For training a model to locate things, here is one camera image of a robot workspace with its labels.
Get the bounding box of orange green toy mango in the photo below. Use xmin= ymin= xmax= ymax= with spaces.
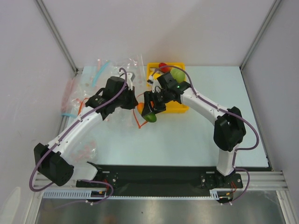
xmin=137 ymin=103 xmax=157 ymax=123

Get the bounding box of white slotted cable duct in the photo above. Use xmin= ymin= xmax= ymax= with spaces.
xmin=43 ymin=189 xmax=224 ymax=200

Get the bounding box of aluminium corner post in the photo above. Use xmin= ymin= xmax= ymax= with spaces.
xmin=34 ymin=0 xmax=78 ymax=75
xmin=239 ymin=0 xmax=284 ymax=72

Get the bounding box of grey toy fish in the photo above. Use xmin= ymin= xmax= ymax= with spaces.
xmin=149 ymin=67 xmax=160 ymax=73

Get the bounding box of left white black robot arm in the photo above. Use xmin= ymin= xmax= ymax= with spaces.
xmin=34 ymin=72 xmax=138 ymax=187

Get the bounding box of clear small orange-zipper bag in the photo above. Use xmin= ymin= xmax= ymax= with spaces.
xmin=75 ymin=98 xmax=88 ymax=115

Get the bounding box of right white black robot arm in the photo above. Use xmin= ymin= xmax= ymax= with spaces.
xmin=137 ymin=72 xmax=246 ymax=187

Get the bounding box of red toy mango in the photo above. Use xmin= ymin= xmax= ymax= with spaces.
xmin=158 ymin=63 xmax=171 ymax=73

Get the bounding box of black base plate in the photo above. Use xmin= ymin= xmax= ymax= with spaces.
xmin=74 ymin=163 xmax=244 ymax=197

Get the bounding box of clear blue-zipper zip bag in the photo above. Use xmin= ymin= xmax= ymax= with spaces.
xmin=83 ymin=59 xmax=111 ymax=95

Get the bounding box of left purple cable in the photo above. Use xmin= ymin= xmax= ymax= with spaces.
xmin=28 ymin=67 xmax=114 ymax=206

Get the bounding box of left aluminium corner post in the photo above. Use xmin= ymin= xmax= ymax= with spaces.
xmin=34 ymin=0 xmax=78 ymax=75

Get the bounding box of yellow plastic bin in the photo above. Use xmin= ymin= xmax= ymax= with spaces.
xmin=146 ymin=63 xmax=189 ymax=113

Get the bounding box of purple cable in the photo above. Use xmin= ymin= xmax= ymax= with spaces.
xmin=148 ymin=66 xmax=260 ymax=206
xmin=28 ymin=67 xmax=114 ymax=206

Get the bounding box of clear orange-zipper zip bag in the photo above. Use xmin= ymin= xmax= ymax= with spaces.
xmin=105 ymin=107 xmax=148 ymax=129

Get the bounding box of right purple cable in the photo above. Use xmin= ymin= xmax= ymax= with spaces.
xmin=148 ymin=66 xmax=260 ymax=206

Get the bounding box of right aluminium corner post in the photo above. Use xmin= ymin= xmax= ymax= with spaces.
xmin=239 ymin=0 xmax=284 ymax=72

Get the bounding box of clear pink-zipper zip bag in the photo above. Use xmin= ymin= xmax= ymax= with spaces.
xmin=61 ymin=78 xmax=77 ymax=114

